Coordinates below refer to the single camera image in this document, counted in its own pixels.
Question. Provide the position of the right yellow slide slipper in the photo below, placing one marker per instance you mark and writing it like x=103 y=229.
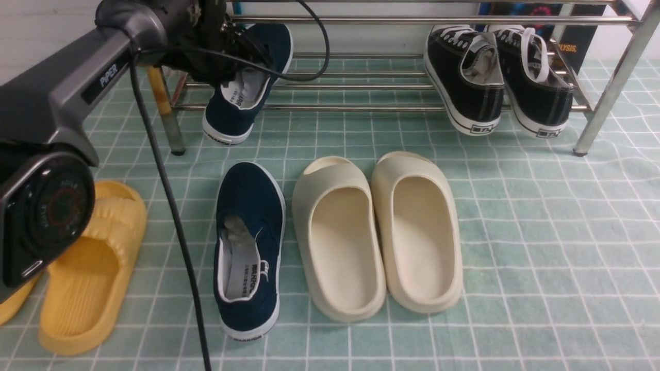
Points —
x=88 y=283

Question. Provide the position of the navy slip-on shoe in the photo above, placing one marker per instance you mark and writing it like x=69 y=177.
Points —
x=231 y=112
x=251 y=217

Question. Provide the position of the metal shoe rack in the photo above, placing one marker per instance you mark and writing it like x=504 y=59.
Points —
x=641 y=26

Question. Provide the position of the cream slide slipper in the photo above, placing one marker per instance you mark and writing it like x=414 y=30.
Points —
x=332 y=212
x=419 y=232

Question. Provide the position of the left yellow slide slipper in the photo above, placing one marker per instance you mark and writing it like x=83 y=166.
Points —
x=12 y=305

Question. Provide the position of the right black canvas sneaker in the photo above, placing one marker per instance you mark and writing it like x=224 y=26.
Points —
x=541 y=100

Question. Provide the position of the left black canvas sneaker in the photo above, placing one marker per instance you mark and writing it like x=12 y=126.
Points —
x=464 y=66

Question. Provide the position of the black box behind rack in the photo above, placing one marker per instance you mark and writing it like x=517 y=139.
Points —
x=574 y=41

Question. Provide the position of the black canvas sneaker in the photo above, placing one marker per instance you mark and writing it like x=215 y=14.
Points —
x=541 y=100
x=464 y=66

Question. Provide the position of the right cream slide slipper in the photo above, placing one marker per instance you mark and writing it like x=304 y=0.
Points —
x=419 y=232

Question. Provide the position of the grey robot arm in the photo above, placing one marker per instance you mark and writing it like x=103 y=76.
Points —
x=48 y=192

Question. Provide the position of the left cream slide slipper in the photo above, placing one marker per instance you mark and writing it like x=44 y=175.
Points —
x=332 y=212

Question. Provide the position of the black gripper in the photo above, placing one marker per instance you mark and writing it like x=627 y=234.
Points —
x=215 y=31

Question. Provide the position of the yellow slide slipper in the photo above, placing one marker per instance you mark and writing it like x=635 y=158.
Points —
x=88 y=283
x=12 y=305

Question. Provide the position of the green checkered floor mat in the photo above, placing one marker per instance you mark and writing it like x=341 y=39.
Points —
x=560 y=252

